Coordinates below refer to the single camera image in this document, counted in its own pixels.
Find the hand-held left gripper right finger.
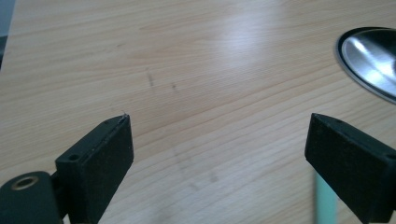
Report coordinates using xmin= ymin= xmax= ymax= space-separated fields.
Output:
xmin=304 ymin=113 xmax=396 ymax=224

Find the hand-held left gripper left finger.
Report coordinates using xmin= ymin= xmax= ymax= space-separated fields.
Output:
xmin=54 ymin=113 xmax=134 ymax=224

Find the pale green strip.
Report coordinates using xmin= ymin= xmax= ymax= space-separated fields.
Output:
xmin=313 ymin=171 xmax=339 ymax=224

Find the shiny metal bowl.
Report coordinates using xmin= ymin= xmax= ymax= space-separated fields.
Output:
xmin=334 ymin=26 xmax=396 ymax=105

